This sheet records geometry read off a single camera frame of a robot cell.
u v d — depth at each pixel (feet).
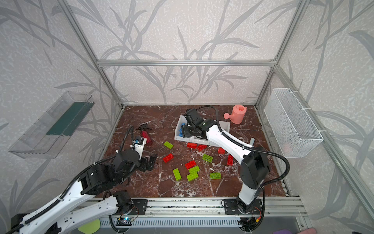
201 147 3.10
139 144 1.89
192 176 2.71
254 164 1.44
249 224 2.37
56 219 1.37
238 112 3.35
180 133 3.35
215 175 2.71
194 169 2.84
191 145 3.11
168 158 2.92
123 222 2.36
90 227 2.26
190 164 2.85
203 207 2.47
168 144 3.16
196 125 2.03
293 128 2.04
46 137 2.11
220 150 3.07
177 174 2.73
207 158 2.92
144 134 3.33
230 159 2.92
